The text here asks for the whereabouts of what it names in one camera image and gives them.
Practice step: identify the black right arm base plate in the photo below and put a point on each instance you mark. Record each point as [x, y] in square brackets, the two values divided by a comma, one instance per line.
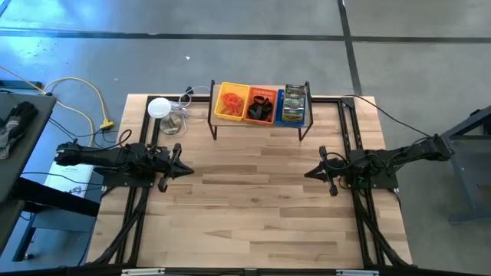
[387, 181]

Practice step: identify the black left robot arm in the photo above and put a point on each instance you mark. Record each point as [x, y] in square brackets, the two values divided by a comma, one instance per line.
[103, 157]

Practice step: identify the white metal bracket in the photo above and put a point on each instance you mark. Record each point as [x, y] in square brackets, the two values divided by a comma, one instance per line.
[356, 272]
[142, 271]

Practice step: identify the black grey work glove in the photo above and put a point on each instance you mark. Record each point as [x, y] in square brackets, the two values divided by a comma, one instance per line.
[21, 115]

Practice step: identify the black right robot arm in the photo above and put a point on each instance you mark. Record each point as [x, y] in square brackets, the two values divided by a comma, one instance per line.
[406, 153]

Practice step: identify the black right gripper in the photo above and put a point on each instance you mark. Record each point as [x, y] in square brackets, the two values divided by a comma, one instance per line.
[333, 168]

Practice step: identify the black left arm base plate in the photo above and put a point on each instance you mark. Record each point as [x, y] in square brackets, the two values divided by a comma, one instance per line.
[130, 182]

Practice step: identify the yellow plastic basket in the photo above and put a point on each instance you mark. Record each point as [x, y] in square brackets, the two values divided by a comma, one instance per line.
[220, 87]

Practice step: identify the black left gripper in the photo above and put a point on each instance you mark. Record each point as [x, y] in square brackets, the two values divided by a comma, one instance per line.
[167, 163]

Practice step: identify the orange spiral wrist coil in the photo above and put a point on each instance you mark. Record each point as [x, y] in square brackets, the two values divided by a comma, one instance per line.
[226, 110]
[238, 112]
[226, 96]
[237, 102]
[230, 103]

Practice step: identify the orange plastic basket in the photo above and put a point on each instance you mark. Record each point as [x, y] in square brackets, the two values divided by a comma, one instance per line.
[262, 91]

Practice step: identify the white mushroom table lamp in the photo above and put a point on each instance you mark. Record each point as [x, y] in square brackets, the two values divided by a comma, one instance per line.
[159, 107]

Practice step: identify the colourful cardboard box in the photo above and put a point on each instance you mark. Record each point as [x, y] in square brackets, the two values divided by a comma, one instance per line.
[295, 90]

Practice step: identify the blue plastic basket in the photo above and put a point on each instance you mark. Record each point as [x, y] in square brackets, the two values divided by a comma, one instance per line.
[279, 111]

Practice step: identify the small black plug adapter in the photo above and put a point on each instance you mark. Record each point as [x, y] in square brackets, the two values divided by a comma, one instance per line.
[188, 91]

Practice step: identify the blue-grey metal table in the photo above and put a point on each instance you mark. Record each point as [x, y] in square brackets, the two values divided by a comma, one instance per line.
[460, 184]

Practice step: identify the dark grey side table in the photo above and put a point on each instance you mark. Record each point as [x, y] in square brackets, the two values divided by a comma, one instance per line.
[44, 126]

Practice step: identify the white paper booklet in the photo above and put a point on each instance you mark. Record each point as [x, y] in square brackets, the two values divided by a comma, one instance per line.
[67, 180]

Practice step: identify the wooden desk shelf riser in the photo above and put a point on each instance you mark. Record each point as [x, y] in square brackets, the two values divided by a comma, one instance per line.
[230, 123]

